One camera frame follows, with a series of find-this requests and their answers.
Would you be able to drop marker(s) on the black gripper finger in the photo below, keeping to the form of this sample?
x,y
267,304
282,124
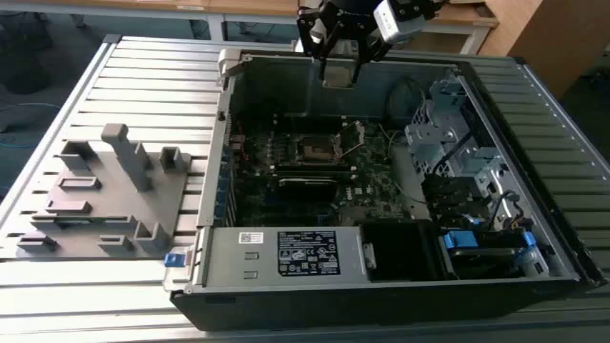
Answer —
x,y
326,71
372,50

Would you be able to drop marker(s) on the silver square CPU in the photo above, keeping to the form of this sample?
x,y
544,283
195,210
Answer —
x,y
340,76

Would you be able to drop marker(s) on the RAM slot black clips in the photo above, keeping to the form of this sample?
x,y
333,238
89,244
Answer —
x,y
310,172
310,165

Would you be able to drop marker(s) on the RAM slot white clips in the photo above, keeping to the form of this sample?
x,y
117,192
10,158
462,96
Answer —
x,y
310,168

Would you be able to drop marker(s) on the silver metal drive cage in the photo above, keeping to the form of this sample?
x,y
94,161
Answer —
x,y
429,137

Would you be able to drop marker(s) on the green motherboard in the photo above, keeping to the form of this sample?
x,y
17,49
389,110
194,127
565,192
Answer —
x,y
377,178

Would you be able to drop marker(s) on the black graphics card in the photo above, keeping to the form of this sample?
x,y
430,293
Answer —
x,y
308,194

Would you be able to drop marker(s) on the wooden cabinet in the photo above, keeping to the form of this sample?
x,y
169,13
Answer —
x,y
562,43

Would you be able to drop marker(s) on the black fan shroud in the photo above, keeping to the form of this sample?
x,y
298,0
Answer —
x,y
396,250

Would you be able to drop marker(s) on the silver power supply unit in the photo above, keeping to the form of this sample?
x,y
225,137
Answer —
x,y
225,257

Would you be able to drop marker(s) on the grey parts rack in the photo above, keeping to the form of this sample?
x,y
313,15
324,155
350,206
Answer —
x,y
114,214

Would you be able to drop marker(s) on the blue case latch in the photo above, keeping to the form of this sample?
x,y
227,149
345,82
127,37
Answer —
x,y
173,260

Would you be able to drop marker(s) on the small blue plastic clip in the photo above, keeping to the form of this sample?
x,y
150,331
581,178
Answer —
x,y
530,238

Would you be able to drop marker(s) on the black hard disk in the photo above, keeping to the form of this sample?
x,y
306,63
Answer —
x,y
481,262

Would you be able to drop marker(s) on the black office chair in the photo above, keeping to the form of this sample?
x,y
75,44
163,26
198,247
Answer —
x,y
25,71

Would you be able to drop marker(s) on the black open PC case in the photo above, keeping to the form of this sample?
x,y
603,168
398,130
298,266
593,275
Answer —
x,y
334,311

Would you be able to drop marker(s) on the green RAM stick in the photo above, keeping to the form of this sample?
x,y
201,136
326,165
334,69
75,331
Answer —
x,y
77,221

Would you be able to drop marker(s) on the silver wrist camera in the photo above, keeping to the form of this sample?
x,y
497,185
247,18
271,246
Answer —
x,y
401,25

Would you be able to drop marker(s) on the wooden desk white frame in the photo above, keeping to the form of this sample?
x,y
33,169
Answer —
x,y
143,9
457,19

